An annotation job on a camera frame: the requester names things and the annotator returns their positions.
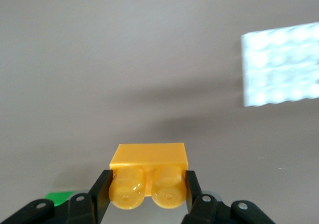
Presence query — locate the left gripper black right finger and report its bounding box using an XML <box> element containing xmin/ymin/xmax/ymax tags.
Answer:
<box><xmin>182</xmin><ymin>170</ymin><xmax>274</xmax><ymax>224</ymax></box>

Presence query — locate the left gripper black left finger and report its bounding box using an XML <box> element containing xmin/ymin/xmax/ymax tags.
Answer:
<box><xmin>0</xmin><ymin>169</ymin><xmax>116</xmax><ymax>224</ymax></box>

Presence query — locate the white studded base plate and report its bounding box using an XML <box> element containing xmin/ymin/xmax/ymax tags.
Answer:
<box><xmin>241</xmin><ymin>21</ymin><xmax>319</xmax><ymax>108</ymax></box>

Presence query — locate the yellow two-stud block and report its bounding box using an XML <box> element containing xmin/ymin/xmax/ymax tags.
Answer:
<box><xmin>109</xmin><ymin>142</ymin><xmax>189</xmax><ymax>209</ymax></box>

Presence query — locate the green two-stud block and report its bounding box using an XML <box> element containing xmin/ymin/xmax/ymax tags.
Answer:
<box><xmin>44</xmin><ymin>191</ymin><xmax>75</xmax><ymax>207</ymax></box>

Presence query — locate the brown table cover sheet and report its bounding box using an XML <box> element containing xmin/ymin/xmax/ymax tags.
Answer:
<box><xmin>0</xmin><ymin>0</ymin><xmax>319</xmax><ymax>224</ymax></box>

